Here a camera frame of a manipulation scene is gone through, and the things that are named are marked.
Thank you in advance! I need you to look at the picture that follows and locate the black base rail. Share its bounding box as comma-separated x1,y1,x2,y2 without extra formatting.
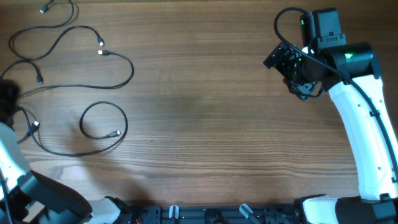
124,203,352,224

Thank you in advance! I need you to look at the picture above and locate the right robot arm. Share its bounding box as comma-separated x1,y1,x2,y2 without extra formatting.
264,8,397,223

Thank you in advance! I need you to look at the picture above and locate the black USB cable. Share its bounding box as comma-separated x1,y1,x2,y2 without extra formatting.
18,49,135,98
17,101,129,157
0,0,105,85

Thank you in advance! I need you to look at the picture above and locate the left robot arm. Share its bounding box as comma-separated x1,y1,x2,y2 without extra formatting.
1,80,121,224

